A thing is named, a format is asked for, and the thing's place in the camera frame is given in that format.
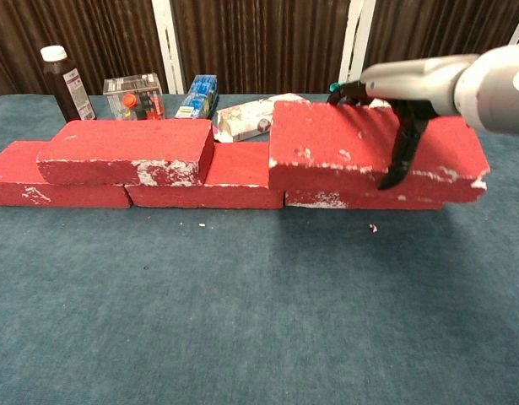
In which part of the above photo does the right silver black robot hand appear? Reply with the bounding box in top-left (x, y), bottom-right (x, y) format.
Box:
top-left (326, 54), bottom-right (459, 191)

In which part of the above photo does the red brick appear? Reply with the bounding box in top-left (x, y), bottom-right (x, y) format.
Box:
top-left (36, 119), bottom-right (216, 188)
top-left (268, 100), bottom-right (491, 203)
top-left (284, 189), bottom-right (446, 211)
top-left (0, 141), bottom-right (132, 209)
top-left (124, 142), bottom-right (284, 209)

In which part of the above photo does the dark brown pleated curtain panel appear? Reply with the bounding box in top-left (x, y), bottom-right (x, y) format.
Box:
top-left (169, 0), bottom-right (354, 96)
top-left (363, 0), bottom-right (519, 71)
top-left (0, 0), bottom-right (170, 99)

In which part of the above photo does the white pink carton box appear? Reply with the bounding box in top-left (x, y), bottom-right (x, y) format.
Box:
top-left (212, 92), bottom-right (305, 143)

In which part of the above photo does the blue toothpaste box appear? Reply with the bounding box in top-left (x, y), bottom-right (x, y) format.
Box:
top-left (174, 74), bottom-right (219, 121)

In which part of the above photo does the clear plastic toy box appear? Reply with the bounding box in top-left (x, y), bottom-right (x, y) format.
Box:
top-left (102, 73), bottom-right (165, 122)

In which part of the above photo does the brown bottle white cap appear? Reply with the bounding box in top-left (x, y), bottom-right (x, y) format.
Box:
top-left (40, 45), bottom-right (97, 122)

